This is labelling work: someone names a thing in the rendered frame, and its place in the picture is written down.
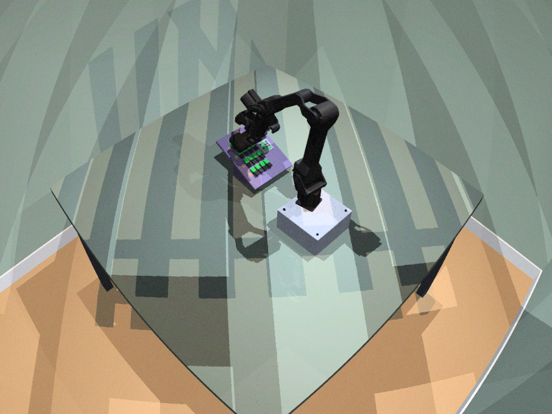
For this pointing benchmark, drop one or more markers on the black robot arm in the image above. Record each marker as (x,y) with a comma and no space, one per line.
(307,175)

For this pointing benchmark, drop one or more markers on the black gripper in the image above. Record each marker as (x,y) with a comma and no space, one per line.
(252,136)

